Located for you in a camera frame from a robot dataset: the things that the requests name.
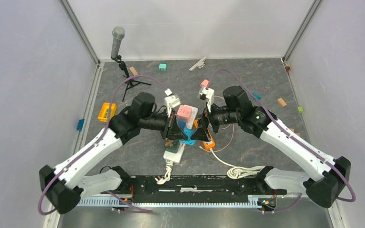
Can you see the tan block right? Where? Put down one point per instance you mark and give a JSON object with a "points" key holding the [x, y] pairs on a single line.
{"points": [[281, 102]]}

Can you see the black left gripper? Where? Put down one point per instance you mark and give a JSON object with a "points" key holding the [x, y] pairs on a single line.
{"points": [[172, 130]]}

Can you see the small pink charger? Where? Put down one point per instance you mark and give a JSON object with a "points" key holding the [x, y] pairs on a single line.
{"points": [[204, 83]]}

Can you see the teal cube block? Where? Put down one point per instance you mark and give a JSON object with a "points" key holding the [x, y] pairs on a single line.
{"points": [[162, 67]]}

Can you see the pink cube socket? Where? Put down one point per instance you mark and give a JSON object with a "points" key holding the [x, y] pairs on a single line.
{"points": [[184, 113]]}

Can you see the tan wooden block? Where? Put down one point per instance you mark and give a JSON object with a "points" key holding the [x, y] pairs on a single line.
{"points": [[133, 71]]}

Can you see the green small block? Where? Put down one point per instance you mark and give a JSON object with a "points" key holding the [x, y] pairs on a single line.
{"points": [[300, 109]]}

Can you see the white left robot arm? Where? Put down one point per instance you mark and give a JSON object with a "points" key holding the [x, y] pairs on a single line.
{"points": [[67, 183]]}

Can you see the light blue adapter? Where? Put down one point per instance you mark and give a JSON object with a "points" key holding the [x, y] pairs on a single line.
{"points": [[189, 133]]}

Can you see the yellow toy crate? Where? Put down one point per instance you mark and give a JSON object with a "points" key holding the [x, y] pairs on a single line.
{"points": [[103, 114]]}

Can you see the blue cube socket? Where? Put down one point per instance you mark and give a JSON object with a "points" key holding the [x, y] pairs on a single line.
{"points": [[182, 124]]}

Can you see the orange power strip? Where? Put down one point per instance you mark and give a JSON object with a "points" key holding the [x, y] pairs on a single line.
{"points": [[206, 145]]}

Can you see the wooden blocks pair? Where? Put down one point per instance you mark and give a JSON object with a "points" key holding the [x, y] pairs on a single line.
{"points": [[293, 130]]}

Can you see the white plastic bracket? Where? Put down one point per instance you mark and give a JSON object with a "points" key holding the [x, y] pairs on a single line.
{"points": [[199, 64]]}

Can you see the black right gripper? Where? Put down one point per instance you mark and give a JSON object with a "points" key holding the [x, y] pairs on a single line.
{"points": [[201, 133]]}

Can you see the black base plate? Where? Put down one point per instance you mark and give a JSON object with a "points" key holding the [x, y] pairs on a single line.
{"points": [[194, 189]]}

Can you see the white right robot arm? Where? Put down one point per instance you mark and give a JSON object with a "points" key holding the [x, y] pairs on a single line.
{"points": [[323, 177]]}

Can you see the blue clip on rail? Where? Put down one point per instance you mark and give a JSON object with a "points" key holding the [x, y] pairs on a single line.
{"points": [[80, 125]]}

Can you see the grey microphone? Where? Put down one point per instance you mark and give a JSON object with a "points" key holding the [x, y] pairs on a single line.
{"points": [[118, 34]]}

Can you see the teal triangle block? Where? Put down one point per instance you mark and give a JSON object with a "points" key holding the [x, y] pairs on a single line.
{"points": [[257, 96]]}

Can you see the dark green socket cube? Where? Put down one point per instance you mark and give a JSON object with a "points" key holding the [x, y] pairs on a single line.
{"points": [[172, 144]]}

